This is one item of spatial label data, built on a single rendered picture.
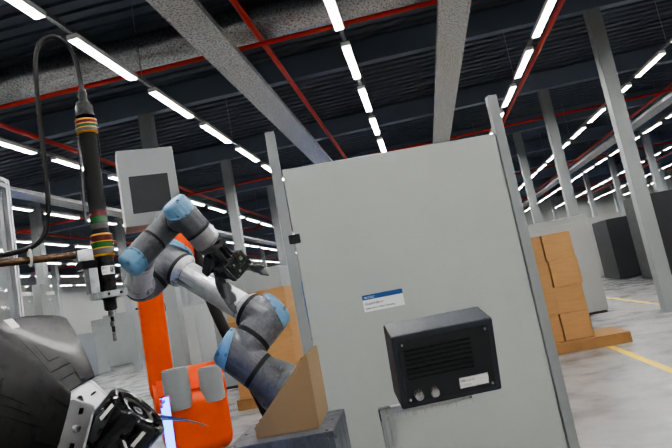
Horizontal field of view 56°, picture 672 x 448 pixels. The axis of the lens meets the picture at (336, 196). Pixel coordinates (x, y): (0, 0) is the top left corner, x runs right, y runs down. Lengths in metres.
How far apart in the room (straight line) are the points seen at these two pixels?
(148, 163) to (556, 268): 5.90
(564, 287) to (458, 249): 6.11
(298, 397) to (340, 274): 1.30
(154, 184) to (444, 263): 2.79
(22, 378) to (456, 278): 2.38
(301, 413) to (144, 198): 3.55
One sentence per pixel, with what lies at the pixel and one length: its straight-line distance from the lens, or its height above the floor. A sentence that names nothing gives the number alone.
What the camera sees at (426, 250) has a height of 1.48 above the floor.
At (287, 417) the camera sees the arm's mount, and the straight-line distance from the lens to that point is 1.89.
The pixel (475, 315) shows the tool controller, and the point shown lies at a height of 1.24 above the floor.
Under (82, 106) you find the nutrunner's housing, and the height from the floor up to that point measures 1.82.
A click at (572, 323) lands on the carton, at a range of 9.27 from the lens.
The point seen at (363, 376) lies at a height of 0.95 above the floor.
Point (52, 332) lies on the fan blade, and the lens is 1.41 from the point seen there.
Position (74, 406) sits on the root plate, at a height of 1.26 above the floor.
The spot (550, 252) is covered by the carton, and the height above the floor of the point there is 1.34.
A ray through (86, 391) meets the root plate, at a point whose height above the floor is 1.27.
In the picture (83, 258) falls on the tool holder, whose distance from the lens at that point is 1.31.
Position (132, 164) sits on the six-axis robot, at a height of 2.65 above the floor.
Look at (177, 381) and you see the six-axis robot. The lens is 4.99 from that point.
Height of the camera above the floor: 1.36
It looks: 9 degrees up
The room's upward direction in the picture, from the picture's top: 11 degrees counter-clockwise
